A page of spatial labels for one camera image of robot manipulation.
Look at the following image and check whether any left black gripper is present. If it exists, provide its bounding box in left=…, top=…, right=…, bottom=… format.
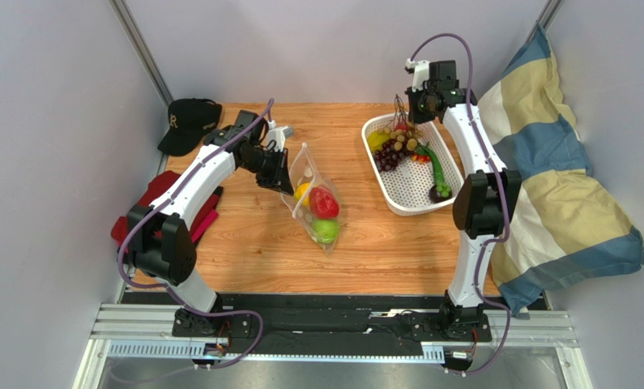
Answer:
left=241, top=147, right=294, bottom=196

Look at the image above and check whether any yellow lemon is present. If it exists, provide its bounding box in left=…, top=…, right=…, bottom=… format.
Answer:
left=293, top=182, right=311, bottom=207

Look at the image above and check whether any tan longan bunch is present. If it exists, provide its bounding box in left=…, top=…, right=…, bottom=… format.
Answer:
left=377, top=94, right=421, bottom=152

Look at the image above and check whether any clear polka-dot zip bag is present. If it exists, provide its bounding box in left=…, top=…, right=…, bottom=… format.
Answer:
left=281, top=143, right=342, bottom=256

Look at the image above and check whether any red bell pepper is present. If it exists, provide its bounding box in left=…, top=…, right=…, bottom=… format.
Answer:
left=309, top=186, right=340, bottom=219

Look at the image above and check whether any green apple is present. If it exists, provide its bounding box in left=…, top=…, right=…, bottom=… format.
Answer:
left=311, top=219, right=340, bottom=245

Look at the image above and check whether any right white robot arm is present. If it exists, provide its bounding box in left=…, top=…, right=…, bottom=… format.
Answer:
left=406, top=59, right=522, bottom=309

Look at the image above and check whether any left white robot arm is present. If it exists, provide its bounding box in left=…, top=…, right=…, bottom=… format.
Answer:
left=121, top=110, right=294, bottom=314

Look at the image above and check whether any yellow-green starfruit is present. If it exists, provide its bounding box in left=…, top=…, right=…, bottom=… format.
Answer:
left=366, top=131, right=390, bottom=152

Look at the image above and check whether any white perforated plastic basket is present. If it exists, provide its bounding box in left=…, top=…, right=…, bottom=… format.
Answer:
left=372, top=122, right=464, bottom=216

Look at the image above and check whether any dark purple grape bunch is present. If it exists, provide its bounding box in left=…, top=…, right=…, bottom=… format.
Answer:
left=372, top=139, right=412, bottom=173

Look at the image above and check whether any green chili pepper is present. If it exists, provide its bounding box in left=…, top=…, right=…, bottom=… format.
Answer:
left=416, top=143, right=448, bottom=186

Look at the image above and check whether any dark mangosteen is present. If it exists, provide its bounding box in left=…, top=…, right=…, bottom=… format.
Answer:
left=429, top=182, right=452, bottom=203

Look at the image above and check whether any black baseball cap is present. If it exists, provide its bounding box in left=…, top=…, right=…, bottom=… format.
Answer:
left=157, top=98, right=223, bottom=156

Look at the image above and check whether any red folded cloth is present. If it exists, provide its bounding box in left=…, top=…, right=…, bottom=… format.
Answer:
left=110, top=170, right=224, bottom=249

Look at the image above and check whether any blue yellow checkered pillow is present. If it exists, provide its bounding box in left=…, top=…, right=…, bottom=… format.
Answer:
left=478, top=27, right=644, bottom=315

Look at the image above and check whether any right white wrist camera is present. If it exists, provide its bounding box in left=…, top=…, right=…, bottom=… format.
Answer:
left=405, top=58, right=430, bottom=92

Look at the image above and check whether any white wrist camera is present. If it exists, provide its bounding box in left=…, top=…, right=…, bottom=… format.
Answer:
left=264, top=120, right=294, bottom=152
left=405, top=58, right=430, bottom=92

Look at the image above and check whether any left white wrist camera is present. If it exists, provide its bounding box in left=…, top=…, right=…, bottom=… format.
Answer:
left=264, top=120, right=294, bottom=152

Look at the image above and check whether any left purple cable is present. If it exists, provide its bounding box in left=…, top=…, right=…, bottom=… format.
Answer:
left=116, top=98, right=275, bottom=370

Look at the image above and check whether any purple cable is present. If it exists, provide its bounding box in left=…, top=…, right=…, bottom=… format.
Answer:
left=409, top=33, right=513, bottom=377
left=116, top=98, right=275, bottom=370

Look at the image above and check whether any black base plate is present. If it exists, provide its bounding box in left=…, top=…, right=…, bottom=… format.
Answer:
left=119, top=291, right=549, bottom=358

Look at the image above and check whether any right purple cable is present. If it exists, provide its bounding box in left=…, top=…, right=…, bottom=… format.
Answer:
left=409, top=33, right=513, bottom=377

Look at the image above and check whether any aluminium frame rail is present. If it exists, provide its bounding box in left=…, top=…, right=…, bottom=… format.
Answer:
left=74, top=304, right=592, bottom=388

